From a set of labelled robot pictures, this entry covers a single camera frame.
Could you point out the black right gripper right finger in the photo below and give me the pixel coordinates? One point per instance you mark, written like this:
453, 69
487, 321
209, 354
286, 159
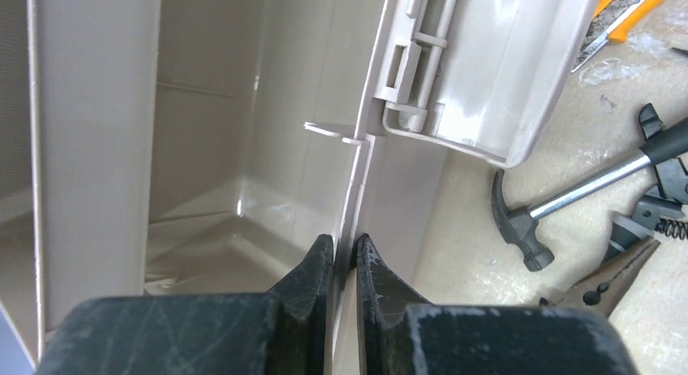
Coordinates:
401, 332

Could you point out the yellow black pliers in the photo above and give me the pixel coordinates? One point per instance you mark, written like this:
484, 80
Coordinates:
603, 289

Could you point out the black grey pruning shears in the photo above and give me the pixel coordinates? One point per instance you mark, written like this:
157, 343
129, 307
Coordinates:
660, 207

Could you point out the small black handled hammer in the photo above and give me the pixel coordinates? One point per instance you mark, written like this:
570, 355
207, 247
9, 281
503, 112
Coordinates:
518, 226

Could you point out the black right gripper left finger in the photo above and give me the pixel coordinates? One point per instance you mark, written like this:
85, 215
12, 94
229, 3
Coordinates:
283, 330

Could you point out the beige plastic tool box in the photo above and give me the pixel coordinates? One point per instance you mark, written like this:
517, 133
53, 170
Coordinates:
181, 147

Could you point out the yellow black utility knife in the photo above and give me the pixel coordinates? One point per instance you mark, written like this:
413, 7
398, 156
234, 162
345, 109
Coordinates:
612, 22

